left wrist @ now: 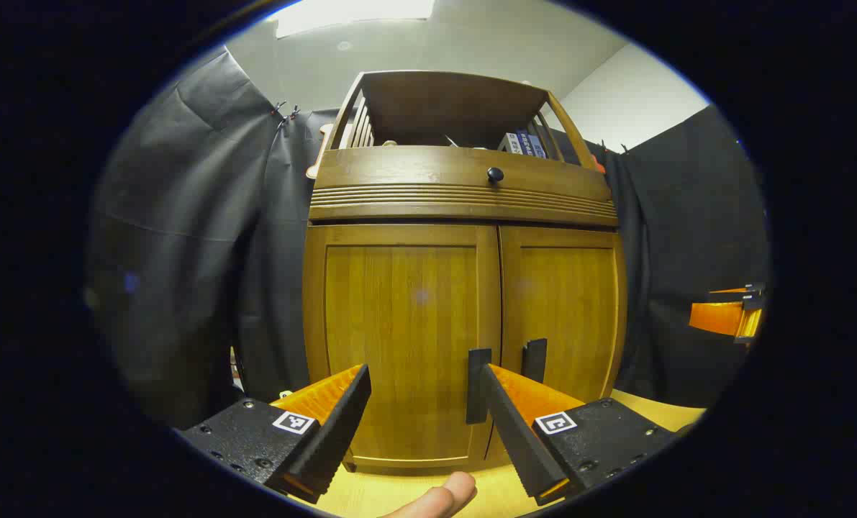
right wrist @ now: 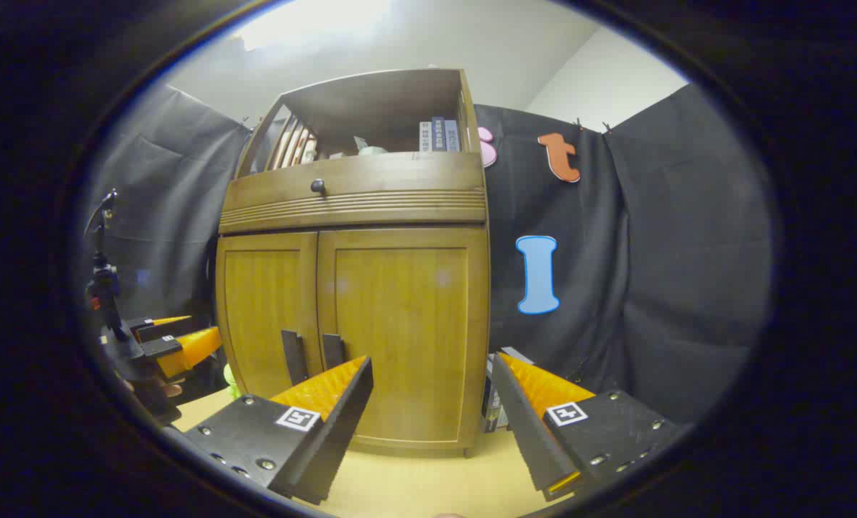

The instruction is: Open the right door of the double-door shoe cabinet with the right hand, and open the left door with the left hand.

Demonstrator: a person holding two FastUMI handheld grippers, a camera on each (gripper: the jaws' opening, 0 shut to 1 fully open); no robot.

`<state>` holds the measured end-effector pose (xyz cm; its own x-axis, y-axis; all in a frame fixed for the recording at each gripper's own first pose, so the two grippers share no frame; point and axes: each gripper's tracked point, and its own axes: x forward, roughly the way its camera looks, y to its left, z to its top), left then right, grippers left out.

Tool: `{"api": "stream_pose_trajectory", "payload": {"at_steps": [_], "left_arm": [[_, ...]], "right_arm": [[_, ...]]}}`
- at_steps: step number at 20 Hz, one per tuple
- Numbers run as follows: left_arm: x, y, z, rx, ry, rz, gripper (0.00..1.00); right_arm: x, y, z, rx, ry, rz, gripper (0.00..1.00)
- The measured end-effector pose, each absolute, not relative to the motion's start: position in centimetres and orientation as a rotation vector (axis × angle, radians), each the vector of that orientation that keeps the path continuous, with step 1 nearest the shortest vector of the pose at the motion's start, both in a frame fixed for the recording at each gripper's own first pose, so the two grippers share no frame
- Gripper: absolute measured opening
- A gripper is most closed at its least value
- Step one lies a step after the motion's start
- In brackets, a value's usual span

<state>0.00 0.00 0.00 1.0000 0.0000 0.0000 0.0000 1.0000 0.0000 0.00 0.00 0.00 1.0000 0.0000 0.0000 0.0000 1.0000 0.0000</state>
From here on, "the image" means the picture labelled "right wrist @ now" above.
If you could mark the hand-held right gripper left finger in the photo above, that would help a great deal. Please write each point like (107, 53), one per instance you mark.
(342, 432)

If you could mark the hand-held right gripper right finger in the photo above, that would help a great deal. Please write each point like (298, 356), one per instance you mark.
(525, 432)

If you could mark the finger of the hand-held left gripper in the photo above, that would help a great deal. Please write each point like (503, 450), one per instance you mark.
(194, 349)
(158, 329)

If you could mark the wooden shoe cabinet door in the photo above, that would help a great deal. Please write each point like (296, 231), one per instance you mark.
(263, 309)
(406, 316)

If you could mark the wooden double-door shoe cabinet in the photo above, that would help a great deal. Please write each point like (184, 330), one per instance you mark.
(378, 101)

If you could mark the wooden cabinet drawer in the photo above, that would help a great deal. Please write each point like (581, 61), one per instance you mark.
(399, 176)

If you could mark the yellow-green toy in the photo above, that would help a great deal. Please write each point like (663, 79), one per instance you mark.
(231, 378)

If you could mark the black drawer knob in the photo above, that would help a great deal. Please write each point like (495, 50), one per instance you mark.
(318, 187)

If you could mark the black backdrop cloth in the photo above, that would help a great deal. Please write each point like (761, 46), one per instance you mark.
(651, 252)

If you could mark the pale green figurine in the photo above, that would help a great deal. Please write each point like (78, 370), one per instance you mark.
(370, 150)

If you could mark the light blue book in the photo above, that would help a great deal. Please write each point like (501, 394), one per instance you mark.
(452, 135)

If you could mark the grey book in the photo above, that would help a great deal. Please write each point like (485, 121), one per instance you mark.
(425, 137)

